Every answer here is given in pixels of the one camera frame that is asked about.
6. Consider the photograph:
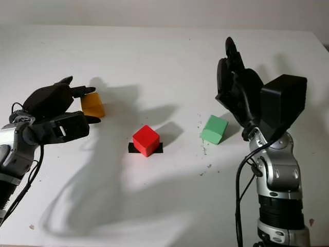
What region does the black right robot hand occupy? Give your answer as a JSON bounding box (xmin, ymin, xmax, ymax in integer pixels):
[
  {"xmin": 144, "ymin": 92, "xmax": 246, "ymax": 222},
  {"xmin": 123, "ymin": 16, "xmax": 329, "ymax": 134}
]
[{"xmin": 215, "ymin": 37, "xmax": 265, "ymax": 129}]

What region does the yellow wooden cube block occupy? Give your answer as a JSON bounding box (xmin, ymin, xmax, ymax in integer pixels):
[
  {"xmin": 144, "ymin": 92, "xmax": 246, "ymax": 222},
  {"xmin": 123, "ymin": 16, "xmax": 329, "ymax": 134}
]
[{"xmin": 81, "ymin": 92, "xmax": 105, "ymax": 118}]

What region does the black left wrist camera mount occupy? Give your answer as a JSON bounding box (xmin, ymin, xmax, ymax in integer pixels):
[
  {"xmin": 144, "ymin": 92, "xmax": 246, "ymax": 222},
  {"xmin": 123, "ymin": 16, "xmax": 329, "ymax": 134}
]
[{"xmin": 32, "ymin": 112, "xmax": 90, "ymax": 145}]

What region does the black tape mark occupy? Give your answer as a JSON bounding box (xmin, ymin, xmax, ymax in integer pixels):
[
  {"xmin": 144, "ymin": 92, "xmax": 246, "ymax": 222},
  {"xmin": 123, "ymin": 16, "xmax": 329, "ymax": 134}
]
[{"xmin": 127, "ymin": 142, "xmax": 164, "ymax": 154}]

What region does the green wooden cube block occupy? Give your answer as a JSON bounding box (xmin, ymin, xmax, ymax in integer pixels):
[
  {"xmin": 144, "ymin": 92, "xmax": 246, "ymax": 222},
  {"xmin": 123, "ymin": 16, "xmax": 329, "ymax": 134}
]
[{"xmin": 199, "ymin": 114, "xmax": 229, "ymax": 146}]

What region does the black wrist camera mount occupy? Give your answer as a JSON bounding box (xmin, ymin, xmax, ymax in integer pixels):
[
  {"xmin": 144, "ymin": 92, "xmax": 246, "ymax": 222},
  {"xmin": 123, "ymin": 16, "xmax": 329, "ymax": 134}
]
[
  {"xmin": 260, "ymin": 74, "xmax": 308, "ymax": 142},
  {"xmin": 32, "ymin": 112, "xmax": 90, "ymax": 145}
]

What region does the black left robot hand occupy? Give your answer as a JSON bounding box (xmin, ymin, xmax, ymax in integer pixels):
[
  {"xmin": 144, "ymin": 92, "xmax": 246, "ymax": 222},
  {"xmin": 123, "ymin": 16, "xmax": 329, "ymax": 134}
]
[{"xmin": 23, "ymin": 76, "xmax": 101, "ymax": 125}]

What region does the red wooden cube block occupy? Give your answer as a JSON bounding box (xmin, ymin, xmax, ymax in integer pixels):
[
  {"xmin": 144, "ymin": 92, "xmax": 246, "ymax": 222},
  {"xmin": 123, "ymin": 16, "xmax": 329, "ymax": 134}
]
[{"xmin": 132, "ymin": 125, "xmax": 160, "ymax": 157}]

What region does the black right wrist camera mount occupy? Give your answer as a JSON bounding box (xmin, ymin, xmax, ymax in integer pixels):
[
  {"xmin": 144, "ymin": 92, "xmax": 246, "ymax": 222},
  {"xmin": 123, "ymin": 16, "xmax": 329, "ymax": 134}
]
[{"xmin": 260, "ymin": 74, "xmax": 308, "ymax": 142}]

